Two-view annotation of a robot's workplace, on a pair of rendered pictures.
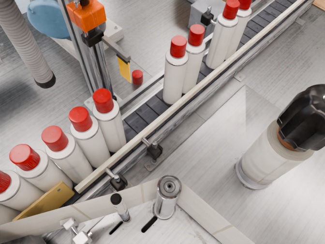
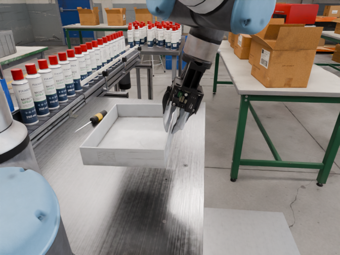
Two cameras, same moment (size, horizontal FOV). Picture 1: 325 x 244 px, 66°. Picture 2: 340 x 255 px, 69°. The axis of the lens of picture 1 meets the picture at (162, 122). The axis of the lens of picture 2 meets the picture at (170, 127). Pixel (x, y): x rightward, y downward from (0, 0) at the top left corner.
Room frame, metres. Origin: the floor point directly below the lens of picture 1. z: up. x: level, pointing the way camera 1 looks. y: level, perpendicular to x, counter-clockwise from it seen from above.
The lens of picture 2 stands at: (0.94, 0.34, 1.29)
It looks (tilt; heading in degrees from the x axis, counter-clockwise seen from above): 27 degrees down; 147
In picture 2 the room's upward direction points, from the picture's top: straight up
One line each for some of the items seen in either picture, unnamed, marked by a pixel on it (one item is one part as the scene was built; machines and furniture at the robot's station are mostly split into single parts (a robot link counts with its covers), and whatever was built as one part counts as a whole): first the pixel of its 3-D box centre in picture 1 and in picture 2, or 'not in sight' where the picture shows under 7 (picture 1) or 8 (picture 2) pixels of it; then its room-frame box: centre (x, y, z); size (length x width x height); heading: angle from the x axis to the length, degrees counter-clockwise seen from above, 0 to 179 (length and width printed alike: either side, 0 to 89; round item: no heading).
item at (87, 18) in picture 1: (110, 78); not in sight; (0.32, 0.11, 1.05); 0.10 x 0.04 x 0.33; 49
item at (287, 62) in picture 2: not in sight; (283, 53); (-0.08, 1.93, 0.97); 0.51 x 0.39 x 0.37; 57
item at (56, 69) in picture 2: not in sight; (57, 79); (-0.21, 0.50, 0.98); 0.05 x 0.05 x 0.20
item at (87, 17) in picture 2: not in sight; (88, 15); (-5.15, 2.13, 0.97); 0.47 x 0.41 x 0.37; 138
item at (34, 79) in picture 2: not in sight; (36, 90); (-0.10, 0.40, 0.98); 0.05 x 0.05 x 0.20
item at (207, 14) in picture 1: (210, 33); not in sight; (0.63, -0.12, 0.91); 0.07 x 0.03 x 0.16; 49
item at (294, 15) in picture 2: not in sight; (288, 36); (-2.24, 5.35, 0.61); 0.70 x 0.60 x 1.22; 153
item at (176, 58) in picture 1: (174, 73); not in sight; (0.40, -0.02, 0.98); 0.05 x 0.05 x 0.20
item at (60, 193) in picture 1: (48, 206); not in sight; (0.08, 0.21, 0.94); 0.10 x 0.01 x 0.09; 139
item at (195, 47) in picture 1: (190, 62); not in sight; (0.44, -0.06, 0.98); 0.05 x 0.05 x 0.20
